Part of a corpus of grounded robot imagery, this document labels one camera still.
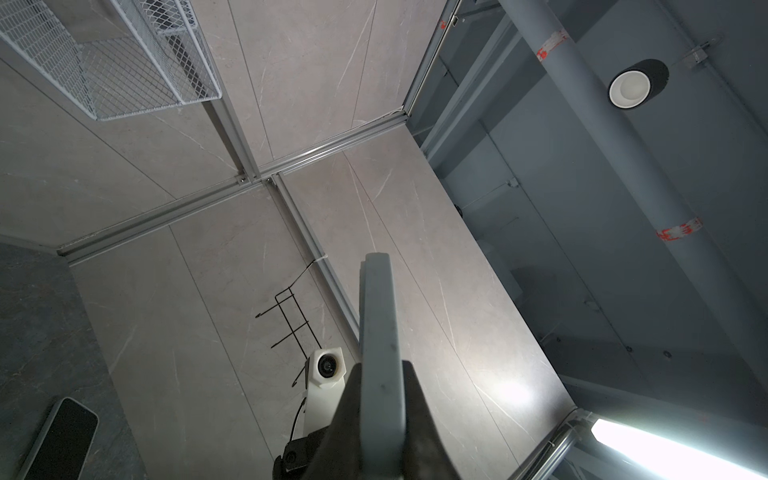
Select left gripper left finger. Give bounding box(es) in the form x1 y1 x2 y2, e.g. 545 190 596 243
302 363 362 480

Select white wire mesh basket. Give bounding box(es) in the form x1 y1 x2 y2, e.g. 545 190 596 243
1 1 222 121

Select black wire hook rack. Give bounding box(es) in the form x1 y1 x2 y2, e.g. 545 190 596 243
254 255 327 360

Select phone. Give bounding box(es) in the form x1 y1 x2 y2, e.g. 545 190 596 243
360 253 406 479
17 397 99 480

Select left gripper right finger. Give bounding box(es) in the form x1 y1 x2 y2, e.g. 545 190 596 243
402 360 460 479

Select grey ceiling pipe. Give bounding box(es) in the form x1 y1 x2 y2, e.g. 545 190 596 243
502 1 767 385

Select round ceiling lamp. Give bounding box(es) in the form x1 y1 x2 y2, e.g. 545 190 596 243
607 59 669 110

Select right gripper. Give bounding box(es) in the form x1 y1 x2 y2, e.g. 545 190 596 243
272 427 328 480

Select fluorescent tube light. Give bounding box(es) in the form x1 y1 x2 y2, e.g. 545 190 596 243
591 419 767 479

